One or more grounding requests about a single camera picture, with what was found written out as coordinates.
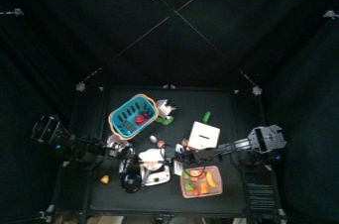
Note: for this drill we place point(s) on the orange toy fruit slice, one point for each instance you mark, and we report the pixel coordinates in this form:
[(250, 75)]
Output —
[(195, 178)]

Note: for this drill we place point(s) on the green toy leafy vegetable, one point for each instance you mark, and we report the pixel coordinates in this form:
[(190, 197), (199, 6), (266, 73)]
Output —
[(165, 121)]

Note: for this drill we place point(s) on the red toy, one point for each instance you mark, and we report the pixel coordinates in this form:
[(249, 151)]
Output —
[(141, 119)]

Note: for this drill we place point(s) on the green toy bell pepper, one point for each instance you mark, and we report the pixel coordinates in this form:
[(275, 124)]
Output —
[(186, 175)]

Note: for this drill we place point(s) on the pink serving tray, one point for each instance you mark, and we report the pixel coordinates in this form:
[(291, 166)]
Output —
[(217, 193)]

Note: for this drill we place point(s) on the yellow toy banana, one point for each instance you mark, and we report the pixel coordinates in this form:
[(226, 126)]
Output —
[(213, 179)]

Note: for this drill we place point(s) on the orange toy segment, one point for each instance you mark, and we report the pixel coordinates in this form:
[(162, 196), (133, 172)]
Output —
[(205, 187)]

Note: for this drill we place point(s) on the orange toy wedge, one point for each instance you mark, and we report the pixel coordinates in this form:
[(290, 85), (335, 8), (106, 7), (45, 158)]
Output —
[(105, 179)]

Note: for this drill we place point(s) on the white and black toy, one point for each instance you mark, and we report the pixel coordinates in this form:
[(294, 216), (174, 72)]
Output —
[(166, 106)]

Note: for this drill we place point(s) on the red orange toy carrot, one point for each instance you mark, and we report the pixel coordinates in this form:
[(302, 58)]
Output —
[(197, 192)]

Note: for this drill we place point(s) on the red toy tomato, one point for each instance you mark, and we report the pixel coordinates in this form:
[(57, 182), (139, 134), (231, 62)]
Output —
[(194, 169)]

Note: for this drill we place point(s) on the teal basket with orange rim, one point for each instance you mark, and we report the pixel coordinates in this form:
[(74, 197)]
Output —
[(119, 120)]

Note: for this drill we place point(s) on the brown toy egg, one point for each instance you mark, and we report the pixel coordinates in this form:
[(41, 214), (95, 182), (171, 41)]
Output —
[(185, 142), (161, 143)]

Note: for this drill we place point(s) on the grey frame corner bracket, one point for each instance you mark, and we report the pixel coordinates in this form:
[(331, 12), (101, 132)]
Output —
[(257, 90), (169, 86), (81, 86), (16, 12), (330, 14)]

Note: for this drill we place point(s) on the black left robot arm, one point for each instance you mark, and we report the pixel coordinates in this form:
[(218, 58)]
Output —
[(79, 142)]

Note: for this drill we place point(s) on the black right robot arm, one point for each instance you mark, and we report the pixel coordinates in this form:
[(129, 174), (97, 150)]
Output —
[(265, 138)]

